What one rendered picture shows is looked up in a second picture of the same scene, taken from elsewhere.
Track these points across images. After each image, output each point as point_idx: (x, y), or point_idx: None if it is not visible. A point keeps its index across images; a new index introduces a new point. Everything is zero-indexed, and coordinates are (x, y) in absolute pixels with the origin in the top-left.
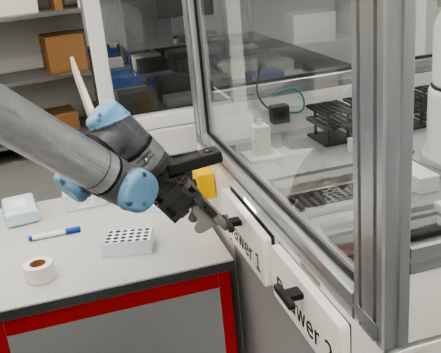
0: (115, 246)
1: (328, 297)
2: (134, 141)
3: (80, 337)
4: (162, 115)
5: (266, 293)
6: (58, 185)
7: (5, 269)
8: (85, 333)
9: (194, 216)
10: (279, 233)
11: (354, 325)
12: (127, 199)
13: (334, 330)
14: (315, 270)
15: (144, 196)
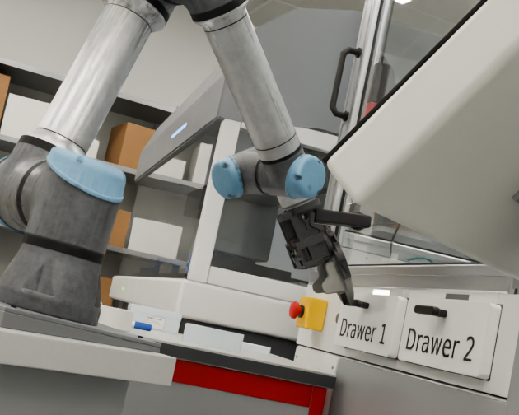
0: (202, 331)
1: (478, 300)
2: None
3: (137, 400)
4: (259, 279)
5: (377, 388)
6: (215, 174)
7: None
8: (145, 398)
9: (319, 286)
10: (422, 285)
11: (507, 300)
12: (298, 172)
13: (484, 311)
14: (466, 282)
15: (312, 179)
